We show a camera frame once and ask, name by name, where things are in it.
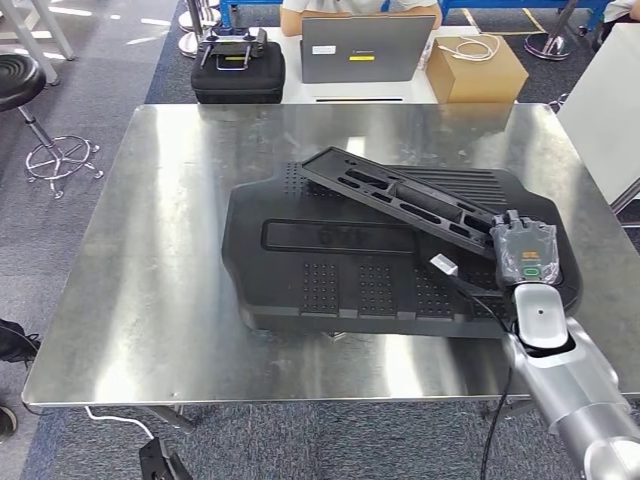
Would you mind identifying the person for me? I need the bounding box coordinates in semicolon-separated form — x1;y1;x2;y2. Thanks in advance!
592;0;640;51
0;317;41;442

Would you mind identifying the brown cardboard box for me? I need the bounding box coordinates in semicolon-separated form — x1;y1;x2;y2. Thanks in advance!
426;34;530;105

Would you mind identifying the black carrying case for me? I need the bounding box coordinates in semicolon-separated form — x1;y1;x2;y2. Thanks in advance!
190;40;287;106

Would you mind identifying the white power cable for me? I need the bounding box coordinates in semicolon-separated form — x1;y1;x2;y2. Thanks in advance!
85;405;155;442

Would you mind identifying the grey remote controller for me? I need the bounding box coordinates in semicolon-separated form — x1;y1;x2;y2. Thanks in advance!
198;26;269;73

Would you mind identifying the steel workbench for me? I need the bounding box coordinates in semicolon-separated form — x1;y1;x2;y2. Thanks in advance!
22;102;640;435

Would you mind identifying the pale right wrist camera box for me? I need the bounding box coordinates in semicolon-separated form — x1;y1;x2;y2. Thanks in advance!
513;283;570;351

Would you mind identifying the white table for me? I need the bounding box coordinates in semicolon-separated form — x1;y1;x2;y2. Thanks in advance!
250;25;481;105

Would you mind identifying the black plastic engine cover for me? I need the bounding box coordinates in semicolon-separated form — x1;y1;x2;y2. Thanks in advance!
221;158;583;340

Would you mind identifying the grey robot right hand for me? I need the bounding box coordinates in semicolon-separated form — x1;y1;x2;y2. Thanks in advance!
490;209;561;289

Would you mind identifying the black round stool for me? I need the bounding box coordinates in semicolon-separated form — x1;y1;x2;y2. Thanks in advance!
0;52;104;200

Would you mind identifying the white coiled cable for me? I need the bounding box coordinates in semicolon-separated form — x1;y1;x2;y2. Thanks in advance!
438;33;501;63

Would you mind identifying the chrome barrier stanchion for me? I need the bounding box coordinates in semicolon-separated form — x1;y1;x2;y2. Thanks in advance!
524;0;574;62
177;0;222;60

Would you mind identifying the black arm cable silver plug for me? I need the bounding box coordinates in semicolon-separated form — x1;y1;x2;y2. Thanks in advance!
429;253;516;480

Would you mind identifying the grey box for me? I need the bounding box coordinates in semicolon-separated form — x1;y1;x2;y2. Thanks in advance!
300;14;437;85

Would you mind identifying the black plastic frame part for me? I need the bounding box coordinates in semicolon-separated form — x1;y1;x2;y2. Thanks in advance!
300;145;501;261

